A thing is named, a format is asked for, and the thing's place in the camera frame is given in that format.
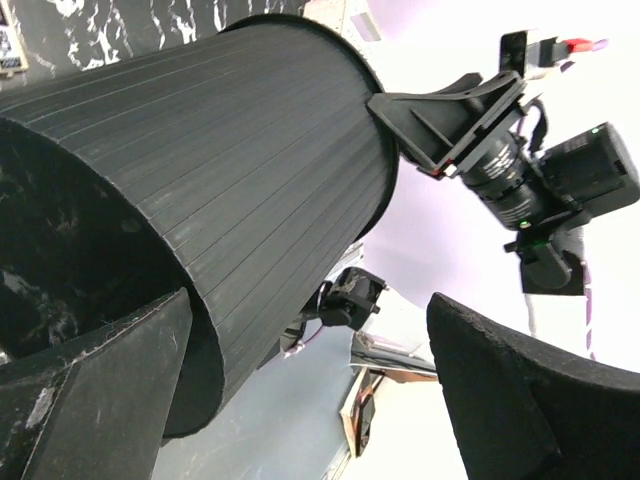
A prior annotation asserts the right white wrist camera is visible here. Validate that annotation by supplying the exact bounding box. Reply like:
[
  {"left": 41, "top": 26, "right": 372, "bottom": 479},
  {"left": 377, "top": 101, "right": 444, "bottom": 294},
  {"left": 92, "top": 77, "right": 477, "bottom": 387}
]
[{"left": 523, "top": 37, "right": 571, "bottom": 81}]

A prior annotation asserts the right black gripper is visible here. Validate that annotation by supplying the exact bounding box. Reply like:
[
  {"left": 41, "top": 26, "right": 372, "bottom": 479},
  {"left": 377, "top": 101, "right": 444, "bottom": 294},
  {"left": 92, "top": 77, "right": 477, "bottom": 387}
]
[{"left": 367, "top": 30, "right": 528, "bottom": 179}]

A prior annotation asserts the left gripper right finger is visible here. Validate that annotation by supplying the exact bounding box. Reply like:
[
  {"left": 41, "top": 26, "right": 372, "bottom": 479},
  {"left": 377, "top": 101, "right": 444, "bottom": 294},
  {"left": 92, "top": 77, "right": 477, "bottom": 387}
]
[{"left": 426, "top": 293, "right": 639, "bottom": 479}]

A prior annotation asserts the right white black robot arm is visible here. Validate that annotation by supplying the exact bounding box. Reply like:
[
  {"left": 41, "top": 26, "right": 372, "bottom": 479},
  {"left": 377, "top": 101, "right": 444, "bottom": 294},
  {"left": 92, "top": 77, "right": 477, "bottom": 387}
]
[{"left": 368, "top": 30, "right": 639, "bottom": 358}]

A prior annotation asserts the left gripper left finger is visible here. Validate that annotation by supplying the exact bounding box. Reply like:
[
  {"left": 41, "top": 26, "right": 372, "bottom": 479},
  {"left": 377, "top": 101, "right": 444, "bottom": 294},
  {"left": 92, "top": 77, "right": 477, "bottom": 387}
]
[{"left": 1, "top": 289, "right": 192, "bottom": 480}]

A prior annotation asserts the large black plastic bucket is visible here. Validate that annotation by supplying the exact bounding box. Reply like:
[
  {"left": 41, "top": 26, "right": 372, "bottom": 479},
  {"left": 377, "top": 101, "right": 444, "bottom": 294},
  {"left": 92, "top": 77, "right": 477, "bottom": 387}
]
[{"left": 1, "top": 14, "right": 399, "bottom": 438}]

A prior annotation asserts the small white red box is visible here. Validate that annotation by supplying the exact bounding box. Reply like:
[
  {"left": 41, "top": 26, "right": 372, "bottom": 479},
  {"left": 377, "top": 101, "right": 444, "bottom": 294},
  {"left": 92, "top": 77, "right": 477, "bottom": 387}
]
[{"left": 0, "top": 0, "right": 29, "bottom": 79}]

